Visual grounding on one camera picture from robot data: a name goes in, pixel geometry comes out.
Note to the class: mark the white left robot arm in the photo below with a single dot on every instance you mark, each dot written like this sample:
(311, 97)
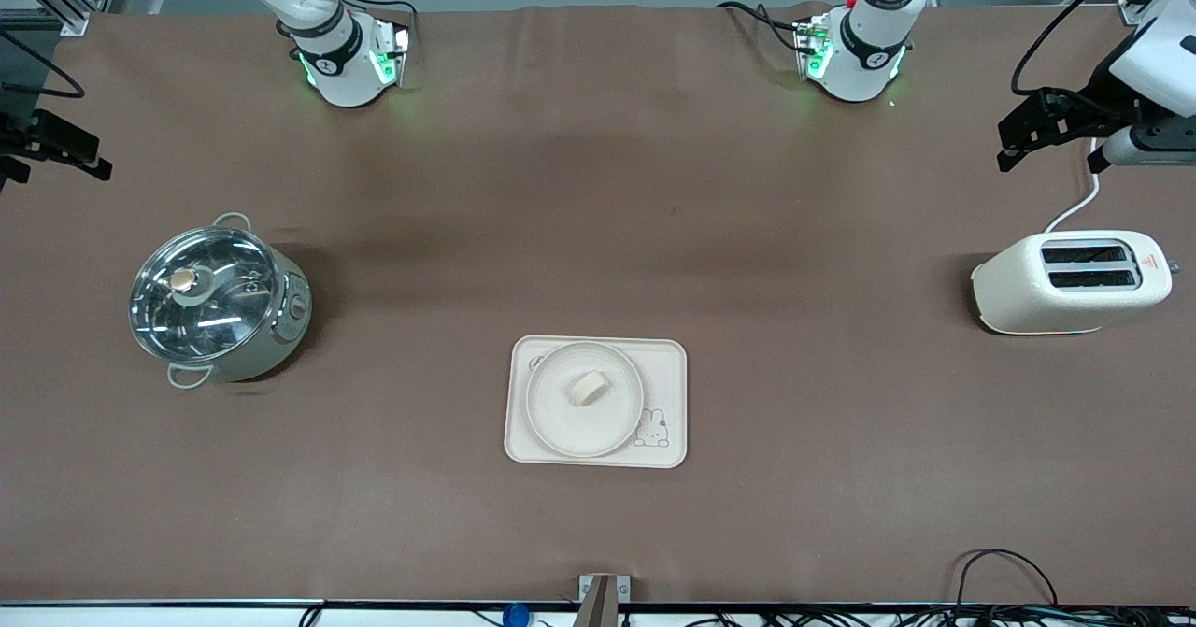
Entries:
(864, 57)

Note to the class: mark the cream two-slot toaster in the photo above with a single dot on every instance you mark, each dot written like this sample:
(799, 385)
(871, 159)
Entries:
(1046, 305)

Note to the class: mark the cream round plate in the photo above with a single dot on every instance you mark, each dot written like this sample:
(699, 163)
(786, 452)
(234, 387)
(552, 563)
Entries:
(579, 431)

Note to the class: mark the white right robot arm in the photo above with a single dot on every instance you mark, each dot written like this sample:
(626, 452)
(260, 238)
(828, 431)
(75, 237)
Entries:
(341, 66)

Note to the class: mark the blue round knob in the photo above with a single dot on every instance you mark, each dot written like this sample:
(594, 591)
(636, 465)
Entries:
(515, 616)

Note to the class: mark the pale green electric pot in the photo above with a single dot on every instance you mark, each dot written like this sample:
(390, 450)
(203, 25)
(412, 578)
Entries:
(280, 328)

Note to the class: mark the grey metal bracket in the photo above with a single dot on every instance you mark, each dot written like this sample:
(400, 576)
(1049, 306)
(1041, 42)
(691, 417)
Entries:
(603, 594)

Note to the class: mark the small white bun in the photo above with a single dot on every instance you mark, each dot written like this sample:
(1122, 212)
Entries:
(589, 389)

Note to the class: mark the cream rabbit print tray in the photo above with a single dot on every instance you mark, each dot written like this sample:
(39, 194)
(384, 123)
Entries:
(668, 375)

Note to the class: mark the glass pot lid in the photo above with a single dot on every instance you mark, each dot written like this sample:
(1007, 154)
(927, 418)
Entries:
(206, 309)

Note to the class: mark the brown table mat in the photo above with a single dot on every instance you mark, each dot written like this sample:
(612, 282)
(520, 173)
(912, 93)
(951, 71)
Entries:
(598, 524)

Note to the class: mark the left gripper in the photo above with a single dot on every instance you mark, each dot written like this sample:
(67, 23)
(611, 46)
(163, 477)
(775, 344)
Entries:
(1099, 104)

